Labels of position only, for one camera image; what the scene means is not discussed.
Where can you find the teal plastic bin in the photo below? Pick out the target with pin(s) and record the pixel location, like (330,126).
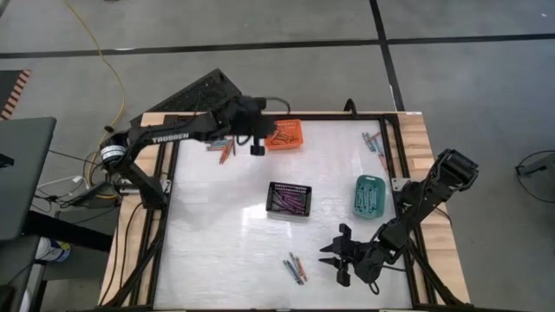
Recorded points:
(379,214)

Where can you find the black mat with orange stripes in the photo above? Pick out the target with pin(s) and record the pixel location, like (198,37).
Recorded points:
(8,86)

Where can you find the black curved bracket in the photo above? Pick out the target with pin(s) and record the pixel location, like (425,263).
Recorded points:
(350,100)

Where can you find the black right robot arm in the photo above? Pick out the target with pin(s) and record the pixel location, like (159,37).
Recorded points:
(433,190)

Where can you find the white bucket with label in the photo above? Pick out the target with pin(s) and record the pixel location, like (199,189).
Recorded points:
(52,250)

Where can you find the dark grey desk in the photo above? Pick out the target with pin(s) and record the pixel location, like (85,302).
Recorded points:
(26,173)

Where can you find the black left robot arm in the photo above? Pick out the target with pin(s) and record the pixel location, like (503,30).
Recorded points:
(169,138)

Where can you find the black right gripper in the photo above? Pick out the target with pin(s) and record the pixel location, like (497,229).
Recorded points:
(364,258)

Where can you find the black aluminium table frame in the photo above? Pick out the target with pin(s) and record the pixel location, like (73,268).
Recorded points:
(303,116)

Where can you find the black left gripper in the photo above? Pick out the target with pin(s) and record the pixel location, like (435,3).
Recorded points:
(249,119)

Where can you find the orange plastic basket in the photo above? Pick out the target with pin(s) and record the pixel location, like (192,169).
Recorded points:
(286,148)

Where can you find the black plastic basket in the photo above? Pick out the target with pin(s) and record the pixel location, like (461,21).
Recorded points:
(289,186)

